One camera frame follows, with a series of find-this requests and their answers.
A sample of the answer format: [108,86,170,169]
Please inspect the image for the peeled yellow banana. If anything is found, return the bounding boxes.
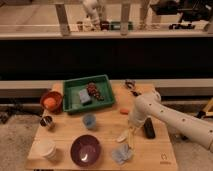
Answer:
[116,129,134,149]

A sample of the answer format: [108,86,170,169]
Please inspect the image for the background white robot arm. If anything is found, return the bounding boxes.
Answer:
[82,0,100,29]

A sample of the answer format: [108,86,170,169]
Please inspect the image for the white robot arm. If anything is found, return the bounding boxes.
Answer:
[129,91,213,153]

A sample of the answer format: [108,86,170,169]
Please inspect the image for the black remote-like block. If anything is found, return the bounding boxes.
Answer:
[143,118,156,139]

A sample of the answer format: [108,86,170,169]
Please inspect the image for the orange carrot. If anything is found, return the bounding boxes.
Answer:
[119,108,130,115]

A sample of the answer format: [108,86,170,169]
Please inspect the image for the crumpled blue-white cloth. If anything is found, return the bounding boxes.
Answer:
[111,144,133,165]

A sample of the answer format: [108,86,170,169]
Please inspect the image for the light blue plastic cup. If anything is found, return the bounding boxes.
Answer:
[82,114,96,130]

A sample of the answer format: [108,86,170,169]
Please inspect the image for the dark red grape bunch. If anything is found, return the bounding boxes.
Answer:
[86,82,104,101]

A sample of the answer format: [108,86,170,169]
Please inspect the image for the purple bowl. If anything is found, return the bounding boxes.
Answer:
[70,134,101,167]

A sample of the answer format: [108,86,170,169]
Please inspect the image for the green plastic tray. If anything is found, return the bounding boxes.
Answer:
[63,75,115,114]

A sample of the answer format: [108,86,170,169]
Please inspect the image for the orange-brown bowl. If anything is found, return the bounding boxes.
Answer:
[40,91,63,114]

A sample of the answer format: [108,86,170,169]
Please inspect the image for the orange fruit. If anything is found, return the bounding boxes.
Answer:
[44,97,56,109]

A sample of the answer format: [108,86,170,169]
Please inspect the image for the small metal cup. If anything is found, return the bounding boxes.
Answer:
[40,116,55,131]

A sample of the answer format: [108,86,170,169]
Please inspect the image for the stacked white bowls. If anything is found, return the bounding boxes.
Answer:
[35,139,56,160]

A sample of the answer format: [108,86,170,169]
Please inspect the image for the black-handled scissors tool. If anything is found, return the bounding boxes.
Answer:
[125,79,140,97]

